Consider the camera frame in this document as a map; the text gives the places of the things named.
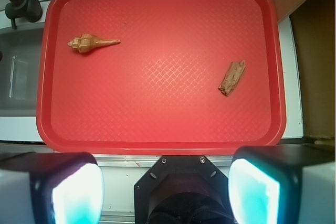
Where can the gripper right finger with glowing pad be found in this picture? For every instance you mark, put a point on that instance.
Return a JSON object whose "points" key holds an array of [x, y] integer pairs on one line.
{"points": [[283, 184]]}

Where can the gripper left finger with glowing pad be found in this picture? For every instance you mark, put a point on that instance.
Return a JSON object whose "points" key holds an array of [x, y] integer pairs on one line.
{"points": [[51, 188]]}

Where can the tan spiral sea shell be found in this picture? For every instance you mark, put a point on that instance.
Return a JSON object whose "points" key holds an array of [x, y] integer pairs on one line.
{"points": [[88, 42]]}

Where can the stainless steel sink basin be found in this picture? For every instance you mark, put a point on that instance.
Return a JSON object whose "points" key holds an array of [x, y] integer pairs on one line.
{"points": [[20, 62]]}

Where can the dark metal faucet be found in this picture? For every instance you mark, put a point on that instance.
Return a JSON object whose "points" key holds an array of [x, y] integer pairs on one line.
{"points": [[31, 10]]}

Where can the red plastic tray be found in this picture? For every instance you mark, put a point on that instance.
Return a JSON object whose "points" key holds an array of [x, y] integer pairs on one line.
{"points": [[156, 93]]}

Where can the brown wood bark piece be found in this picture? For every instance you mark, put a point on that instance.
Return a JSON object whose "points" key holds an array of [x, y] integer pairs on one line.
{"points": [[232, 77]]}

